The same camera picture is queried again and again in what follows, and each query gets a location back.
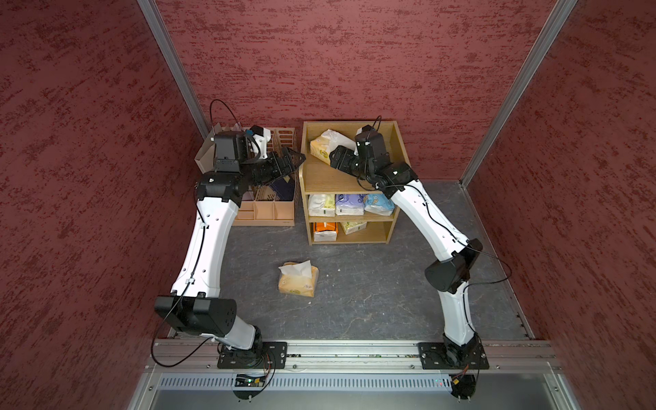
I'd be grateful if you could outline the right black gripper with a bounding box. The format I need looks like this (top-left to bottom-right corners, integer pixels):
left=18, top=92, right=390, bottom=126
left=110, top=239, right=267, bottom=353
left=331, top=143, right=377, bottom=179

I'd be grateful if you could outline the yellow tissue box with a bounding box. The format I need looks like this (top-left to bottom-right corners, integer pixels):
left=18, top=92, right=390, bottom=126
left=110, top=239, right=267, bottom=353
left=309, top=129, right=356, bottom=166
left=278, top=261, right=319, bottom=297

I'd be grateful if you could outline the purple tissue pack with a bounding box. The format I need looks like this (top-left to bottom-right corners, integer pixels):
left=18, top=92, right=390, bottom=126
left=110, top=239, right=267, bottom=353
left=335, top=194, right=365, bottom=216

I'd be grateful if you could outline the wooden three-tier shelf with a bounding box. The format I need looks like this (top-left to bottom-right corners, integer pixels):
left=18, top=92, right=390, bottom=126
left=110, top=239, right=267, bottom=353
left=298, top=120, right=413, bottom=246

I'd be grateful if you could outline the yellow-green tissue pack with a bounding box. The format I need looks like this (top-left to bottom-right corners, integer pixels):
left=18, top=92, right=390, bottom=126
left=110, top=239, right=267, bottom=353
left=307, top=194, right=337, bottom=218

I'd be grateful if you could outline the blue tissue pack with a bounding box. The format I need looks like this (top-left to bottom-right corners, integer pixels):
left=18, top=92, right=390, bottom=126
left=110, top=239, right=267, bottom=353
left=364, top=193, right=396, bottom=216

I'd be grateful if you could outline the orange white tissue box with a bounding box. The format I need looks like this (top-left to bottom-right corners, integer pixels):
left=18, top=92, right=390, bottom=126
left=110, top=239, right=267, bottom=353
left=312, top=222, right=338, bottom=243

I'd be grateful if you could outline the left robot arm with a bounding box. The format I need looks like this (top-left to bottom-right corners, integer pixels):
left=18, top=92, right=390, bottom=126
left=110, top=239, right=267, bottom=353
left=155, top=126, right=305, bottom=367

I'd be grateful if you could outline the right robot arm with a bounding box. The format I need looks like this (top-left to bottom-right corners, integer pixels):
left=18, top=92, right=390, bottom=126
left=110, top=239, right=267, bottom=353
left=329, top=126, right=483, bottom=367

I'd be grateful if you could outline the small green yellow tissue pack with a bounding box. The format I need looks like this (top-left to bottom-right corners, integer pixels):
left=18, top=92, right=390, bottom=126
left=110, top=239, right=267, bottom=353
left=341, top=221, right=367, bottom=235

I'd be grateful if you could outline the dark blue book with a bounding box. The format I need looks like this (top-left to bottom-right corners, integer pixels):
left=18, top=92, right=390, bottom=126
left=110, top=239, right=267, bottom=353
left=269, top=176, right=296, bottom=202

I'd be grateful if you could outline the beige plastic file organizer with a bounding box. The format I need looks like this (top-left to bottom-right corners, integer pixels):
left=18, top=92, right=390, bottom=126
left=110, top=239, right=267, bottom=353
left=233, top=127, right=301, bottom=227

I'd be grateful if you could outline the grey cardboard folder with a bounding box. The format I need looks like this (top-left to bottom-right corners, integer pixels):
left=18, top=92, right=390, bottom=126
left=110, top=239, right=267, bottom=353
left=194, top=124, right=223, bottom=174

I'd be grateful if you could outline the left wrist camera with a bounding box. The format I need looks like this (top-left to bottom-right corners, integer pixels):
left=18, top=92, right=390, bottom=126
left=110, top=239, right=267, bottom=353
left=249, top=126, right=272, bottom=160

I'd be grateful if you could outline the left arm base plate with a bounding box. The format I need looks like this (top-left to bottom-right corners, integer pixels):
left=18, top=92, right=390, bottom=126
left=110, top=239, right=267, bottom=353
left=217, top=342, right=288, bottom=371

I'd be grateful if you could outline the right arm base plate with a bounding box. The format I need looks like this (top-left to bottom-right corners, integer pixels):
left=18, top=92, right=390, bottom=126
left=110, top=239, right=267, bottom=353
left=417, top=341, right=490, bottom=372

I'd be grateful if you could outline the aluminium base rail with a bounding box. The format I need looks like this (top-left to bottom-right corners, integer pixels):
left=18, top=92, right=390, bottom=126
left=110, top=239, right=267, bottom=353
left=143, top=339, right=564, bottom=374

